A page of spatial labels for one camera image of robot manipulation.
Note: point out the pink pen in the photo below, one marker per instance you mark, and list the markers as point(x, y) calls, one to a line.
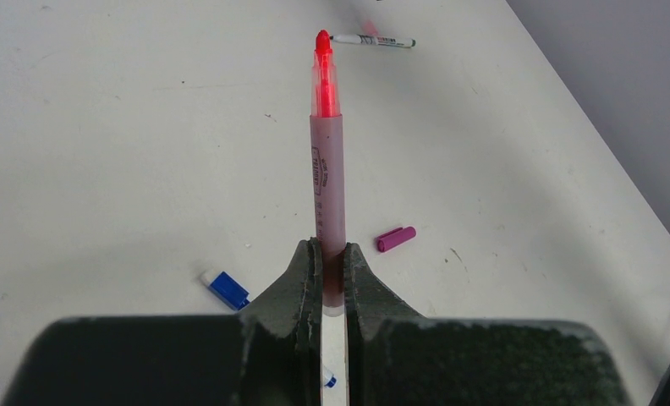
point(326, 140)

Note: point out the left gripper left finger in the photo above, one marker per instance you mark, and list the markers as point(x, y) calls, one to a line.
point(269, 353)

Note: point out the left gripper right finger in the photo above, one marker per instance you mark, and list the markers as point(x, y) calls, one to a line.
point(397, 356)

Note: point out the magenta pen cap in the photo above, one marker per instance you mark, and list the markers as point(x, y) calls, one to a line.
point(394, 238)

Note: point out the blue pen cap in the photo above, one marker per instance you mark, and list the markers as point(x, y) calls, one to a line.
point(225, 288)

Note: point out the white pen black tip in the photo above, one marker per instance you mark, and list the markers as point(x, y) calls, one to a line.
point(328, 379)

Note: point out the pink pen cap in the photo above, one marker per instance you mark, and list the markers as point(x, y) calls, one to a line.
point(369, 28)

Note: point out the black green tipped pen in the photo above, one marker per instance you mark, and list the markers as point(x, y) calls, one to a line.
point(379, 41)

